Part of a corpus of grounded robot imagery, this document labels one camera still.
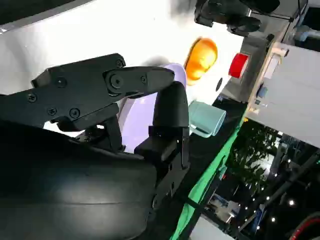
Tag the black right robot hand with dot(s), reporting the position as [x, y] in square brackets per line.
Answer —
[75, 175]

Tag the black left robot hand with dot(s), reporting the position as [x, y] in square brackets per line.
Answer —
[225, 15]

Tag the orange white toy bread roll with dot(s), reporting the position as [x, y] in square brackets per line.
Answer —
[201, 61]

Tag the red round button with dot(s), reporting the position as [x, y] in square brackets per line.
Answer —
[238, 65]

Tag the black round table grommet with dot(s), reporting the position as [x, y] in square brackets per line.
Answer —
[219, 84]

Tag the lilac plate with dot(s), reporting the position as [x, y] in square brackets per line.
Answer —
[140, 112]

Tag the white cabinet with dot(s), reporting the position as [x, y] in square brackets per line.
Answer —
[292, 95]

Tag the pale green mug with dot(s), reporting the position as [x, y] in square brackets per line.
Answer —
[206, 120]

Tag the green cloth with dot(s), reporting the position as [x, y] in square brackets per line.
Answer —
[212, 170]

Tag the dark green plant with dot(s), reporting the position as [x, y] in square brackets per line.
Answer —
[252, 155]

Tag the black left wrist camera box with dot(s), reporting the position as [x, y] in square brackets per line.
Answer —
[262, 5]

